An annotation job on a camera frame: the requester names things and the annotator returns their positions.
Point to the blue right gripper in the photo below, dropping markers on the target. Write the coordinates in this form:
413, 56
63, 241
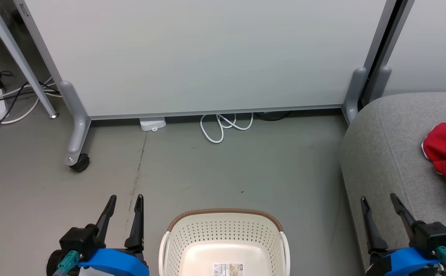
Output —
407, 262

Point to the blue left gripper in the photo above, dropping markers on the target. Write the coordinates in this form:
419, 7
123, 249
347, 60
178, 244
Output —
115, 264

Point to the red garment white trim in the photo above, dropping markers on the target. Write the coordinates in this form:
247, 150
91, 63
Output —
445, 145

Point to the white plastic laundry basket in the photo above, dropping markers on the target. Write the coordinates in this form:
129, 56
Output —
227, 237

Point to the basket label sticker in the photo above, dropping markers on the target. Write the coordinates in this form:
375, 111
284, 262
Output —
228, 269

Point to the grey fabric sofa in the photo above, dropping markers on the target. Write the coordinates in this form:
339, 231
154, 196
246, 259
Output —
384, 153

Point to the black caster wheel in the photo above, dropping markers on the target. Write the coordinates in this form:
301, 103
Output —
80, 163

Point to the small white floor adapter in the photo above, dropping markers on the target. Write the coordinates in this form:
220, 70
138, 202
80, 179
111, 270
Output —
152, 124

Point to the grey metal table leg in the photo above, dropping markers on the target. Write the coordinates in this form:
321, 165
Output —
16, 53

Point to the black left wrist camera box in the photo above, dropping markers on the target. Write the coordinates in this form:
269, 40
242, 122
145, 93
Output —
77, 241

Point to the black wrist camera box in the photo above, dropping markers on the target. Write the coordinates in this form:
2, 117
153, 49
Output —
433, 235
77, 241

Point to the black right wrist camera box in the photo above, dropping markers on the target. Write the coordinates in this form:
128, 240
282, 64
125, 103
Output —
433, 235

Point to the teal left camera connector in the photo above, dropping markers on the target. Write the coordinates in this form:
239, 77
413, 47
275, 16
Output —
66, 262

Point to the white partition panel grey frame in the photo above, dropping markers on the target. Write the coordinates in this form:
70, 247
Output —
207, 57
437, 38

